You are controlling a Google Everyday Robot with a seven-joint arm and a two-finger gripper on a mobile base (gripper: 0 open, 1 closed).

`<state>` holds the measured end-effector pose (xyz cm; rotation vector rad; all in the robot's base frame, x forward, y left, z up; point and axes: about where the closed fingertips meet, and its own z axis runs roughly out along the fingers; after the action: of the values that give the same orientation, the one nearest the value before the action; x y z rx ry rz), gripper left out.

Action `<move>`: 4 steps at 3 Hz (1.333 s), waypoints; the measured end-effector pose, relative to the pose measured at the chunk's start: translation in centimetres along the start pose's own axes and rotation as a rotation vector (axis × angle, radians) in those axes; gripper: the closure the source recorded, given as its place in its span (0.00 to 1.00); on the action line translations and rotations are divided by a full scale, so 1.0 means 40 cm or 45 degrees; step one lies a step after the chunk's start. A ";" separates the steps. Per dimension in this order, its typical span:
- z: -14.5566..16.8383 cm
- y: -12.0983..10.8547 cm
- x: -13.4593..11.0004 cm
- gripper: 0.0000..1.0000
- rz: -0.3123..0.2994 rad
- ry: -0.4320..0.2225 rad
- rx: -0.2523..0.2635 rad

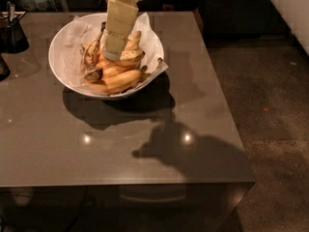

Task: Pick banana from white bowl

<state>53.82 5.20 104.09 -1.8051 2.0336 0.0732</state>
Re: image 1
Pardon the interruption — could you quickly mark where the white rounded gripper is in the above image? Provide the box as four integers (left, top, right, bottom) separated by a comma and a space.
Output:
103, 0, 143, 61

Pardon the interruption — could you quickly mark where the spotted ripe banana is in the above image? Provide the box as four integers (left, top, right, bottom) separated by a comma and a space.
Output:
120, 49, 144, 61

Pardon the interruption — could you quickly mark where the white paper bowl liner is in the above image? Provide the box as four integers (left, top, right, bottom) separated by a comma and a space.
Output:
50, 14, 168, 100

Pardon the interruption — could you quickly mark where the dark stemmed spotted banana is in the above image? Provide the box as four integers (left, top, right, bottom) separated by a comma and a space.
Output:
81, 21, 106, 73

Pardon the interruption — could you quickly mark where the yellow banana bunch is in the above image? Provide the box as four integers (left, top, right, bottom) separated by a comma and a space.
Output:
80, 31, 145, 95

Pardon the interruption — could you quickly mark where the white ceramic bowl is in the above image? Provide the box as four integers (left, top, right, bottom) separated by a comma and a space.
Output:
48, 13, 168, 101

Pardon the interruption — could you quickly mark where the dark glass container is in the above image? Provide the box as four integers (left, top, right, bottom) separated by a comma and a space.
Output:
0, 2, 29, 54

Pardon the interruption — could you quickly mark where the dark round object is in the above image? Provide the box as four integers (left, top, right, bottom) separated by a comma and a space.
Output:
0, 55, 11, 81

